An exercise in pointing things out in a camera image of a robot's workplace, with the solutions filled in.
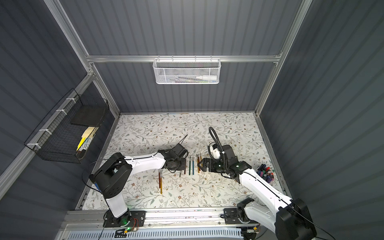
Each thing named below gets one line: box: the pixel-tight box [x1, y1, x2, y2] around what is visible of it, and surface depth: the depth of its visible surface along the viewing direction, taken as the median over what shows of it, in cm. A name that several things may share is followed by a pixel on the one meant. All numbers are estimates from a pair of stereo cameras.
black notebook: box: [70, 104, 107, 127], surface depth 83 cm
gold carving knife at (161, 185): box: [160, 177, 163, 195], surface depth 86 cm
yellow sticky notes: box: [76, 126, 96, 151], surface depth 75 cm
